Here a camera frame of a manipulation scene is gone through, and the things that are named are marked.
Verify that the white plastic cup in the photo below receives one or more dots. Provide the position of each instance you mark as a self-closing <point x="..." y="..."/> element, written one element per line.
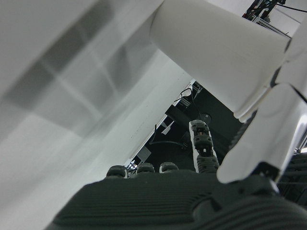
<point x="211" y="52"/>

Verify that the aluminium profile frame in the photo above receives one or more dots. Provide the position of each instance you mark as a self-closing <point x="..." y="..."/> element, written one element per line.
<point x="263" y="22"/>

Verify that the right robot hand grey white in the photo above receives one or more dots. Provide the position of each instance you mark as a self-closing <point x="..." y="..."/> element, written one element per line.
<point x="148" y="198"/>

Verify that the black computer monitor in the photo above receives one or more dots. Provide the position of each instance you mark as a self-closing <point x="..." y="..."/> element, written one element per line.
<point x="177" y="129"/>

